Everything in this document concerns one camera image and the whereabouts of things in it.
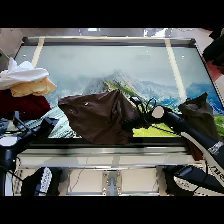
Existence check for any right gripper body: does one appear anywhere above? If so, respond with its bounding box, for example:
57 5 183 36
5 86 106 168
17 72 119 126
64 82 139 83
121 114 152 133

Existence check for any dark red garment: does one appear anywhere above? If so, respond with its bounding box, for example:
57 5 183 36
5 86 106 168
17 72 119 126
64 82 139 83
0 89 52 121

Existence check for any silver frame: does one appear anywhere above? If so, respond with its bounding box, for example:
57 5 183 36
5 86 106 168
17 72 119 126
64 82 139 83
13 35 214 197

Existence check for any cream garment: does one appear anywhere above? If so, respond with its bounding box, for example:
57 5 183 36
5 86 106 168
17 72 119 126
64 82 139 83
9 76 58 98

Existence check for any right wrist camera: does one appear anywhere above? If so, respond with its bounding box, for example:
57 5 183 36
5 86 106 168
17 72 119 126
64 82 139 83
129 95 148 118

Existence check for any brown T-shirt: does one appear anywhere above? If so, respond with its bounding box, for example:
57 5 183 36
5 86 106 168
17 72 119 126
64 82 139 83
57 88 142 145

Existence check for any white garment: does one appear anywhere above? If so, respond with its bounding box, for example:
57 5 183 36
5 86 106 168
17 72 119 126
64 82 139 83
0 56 50 91

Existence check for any red-brown garment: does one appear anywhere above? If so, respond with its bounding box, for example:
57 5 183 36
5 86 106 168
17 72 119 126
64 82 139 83
185 131 205 162

